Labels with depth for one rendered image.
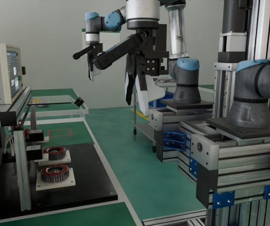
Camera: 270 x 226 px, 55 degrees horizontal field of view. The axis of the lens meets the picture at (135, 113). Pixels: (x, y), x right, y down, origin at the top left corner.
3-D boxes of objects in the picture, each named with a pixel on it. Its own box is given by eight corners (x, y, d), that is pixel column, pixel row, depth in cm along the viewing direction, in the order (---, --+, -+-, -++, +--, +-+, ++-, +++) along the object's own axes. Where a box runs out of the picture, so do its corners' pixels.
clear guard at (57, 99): (80, 105, 150) (79, 94, 148) (85, 113, 127) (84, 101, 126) (18, 108, 140) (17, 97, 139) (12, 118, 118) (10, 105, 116)
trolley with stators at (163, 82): (165, 131, 456) (167, 72, 434) (195, 150, 362) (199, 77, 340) (132, 133, 438) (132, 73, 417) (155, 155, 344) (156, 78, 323)
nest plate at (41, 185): (72, 170, 119) (72, 167, 119) (75, 185, 105) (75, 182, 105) (37, 174, 115) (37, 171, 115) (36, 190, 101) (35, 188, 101)
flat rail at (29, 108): (33, 106, 142) (32, 100, 142) (21, 140, 84) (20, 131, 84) (31, 106, 142) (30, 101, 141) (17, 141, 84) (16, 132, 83)
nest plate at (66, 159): (68, 151, 142) (68, 149, 141) (71, 162, 128) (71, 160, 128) (39, 154, 137) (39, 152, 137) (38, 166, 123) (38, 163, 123)
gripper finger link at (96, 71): (102, 79, 140) (100, 63, 142) (91, 80, 139) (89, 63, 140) (101, 81, 143) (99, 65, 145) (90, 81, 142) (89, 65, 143)
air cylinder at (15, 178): (26, 179, 110) (24, 167, 109) (24, 188, 103) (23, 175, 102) (12, 181, 108) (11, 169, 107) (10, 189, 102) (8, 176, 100)
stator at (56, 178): (69, 170, 116) (68, 162, 116) (68, 181, 106) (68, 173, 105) (42, 172, 114) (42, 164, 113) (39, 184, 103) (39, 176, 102)
